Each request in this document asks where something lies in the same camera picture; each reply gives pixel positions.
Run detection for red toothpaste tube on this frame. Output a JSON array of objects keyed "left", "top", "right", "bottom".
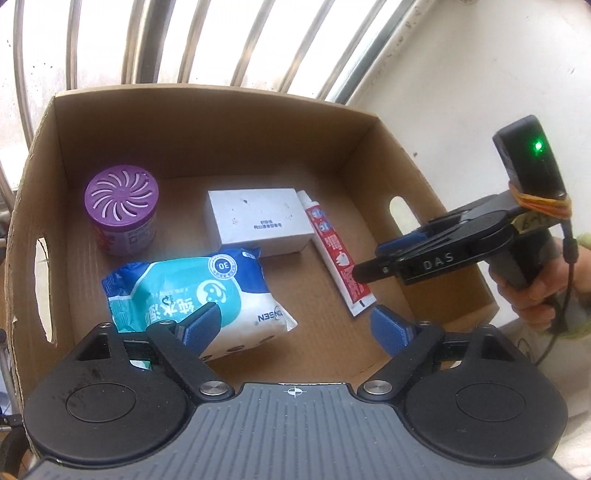
[{"left": 297, "top": 190, "right": 377, "bottom": 317}]

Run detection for blue white wet wipes pack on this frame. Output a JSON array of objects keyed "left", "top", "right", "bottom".
[{"left": 101, "top": 248, "right": 297, "bottom": 361}]

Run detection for white rectangular carton box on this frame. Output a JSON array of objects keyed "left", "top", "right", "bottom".
[{"left": 204, "top": 188, "right": 314, "bottom": 257}]

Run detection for purple air freshener jar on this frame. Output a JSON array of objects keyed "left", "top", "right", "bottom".
[{"left": 84, "top": 165, "right": 159, "bottom": 256}]

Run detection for person's right hand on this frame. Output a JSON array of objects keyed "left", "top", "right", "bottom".
[{"left": 489, "top": 246, "right": 591, "bottom": 331}]

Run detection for brown cardboard box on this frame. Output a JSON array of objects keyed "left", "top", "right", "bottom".
[{"left": 5, "top": 85, "right": 497, "bottom": 398}]

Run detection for metal window guard rails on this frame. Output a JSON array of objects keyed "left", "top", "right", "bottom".
[{"left": 1, "top": 0, "right": 430, "bottom": 203}]

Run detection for black tracking camera box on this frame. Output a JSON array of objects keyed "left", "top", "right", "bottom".
[{"left": 493, "top": 115, "right": 567, "bottom": 200}]

